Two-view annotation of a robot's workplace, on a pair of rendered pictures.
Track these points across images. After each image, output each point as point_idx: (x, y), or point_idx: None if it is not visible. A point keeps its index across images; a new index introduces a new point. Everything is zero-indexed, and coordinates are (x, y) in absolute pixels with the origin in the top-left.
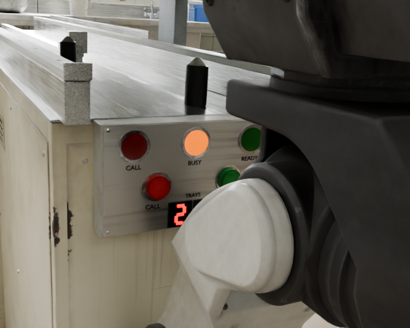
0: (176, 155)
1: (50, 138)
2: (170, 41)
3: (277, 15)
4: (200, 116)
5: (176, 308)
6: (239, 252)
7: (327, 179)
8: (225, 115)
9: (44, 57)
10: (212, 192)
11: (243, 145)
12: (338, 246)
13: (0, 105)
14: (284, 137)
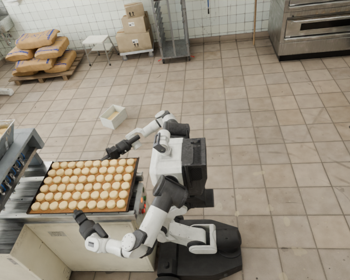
0: (141, 204)
1: (131, 223)
2: (35, 162)
3: None
4: (137, 195)
5: None
6: (181, 212)
7: (189, 201)
8: (138, 190)
9: (113, 214)
10: (170, 209)
11: (143, 191)
12: (191, 204)
13: (54, 229)
14: None
